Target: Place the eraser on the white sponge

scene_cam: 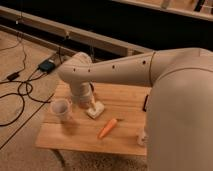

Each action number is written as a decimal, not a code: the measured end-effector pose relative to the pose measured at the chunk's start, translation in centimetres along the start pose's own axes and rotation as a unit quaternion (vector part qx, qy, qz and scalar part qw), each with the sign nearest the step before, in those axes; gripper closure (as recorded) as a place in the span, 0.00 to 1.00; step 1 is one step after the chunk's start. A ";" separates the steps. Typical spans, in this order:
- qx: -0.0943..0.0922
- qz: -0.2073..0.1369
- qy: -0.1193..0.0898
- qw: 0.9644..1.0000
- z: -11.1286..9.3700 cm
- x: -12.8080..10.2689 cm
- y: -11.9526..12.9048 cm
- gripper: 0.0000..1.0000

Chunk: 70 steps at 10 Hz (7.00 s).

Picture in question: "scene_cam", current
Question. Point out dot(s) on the small black plug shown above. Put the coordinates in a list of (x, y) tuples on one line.
[(13, 76)]

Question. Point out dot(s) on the black power adapter box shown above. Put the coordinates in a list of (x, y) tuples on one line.
[(46, 66)]

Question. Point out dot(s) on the wooden table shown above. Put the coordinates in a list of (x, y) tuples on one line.
[(121, 102)]

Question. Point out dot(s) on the white cup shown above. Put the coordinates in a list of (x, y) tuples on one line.
[(61, 108)]

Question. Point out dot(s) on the white sponge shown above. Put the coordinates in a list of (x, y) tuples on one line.
[(96, 111)]

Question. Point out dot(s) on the orange carrot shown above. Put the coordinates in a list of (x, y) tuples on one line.
[(107, 128)]

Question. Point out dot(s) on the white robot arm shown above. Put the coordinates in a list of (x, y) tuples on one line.
[(179, 121)]

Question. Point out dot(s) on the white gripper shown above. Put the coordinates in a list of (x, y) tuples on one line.
[(85, 95)]

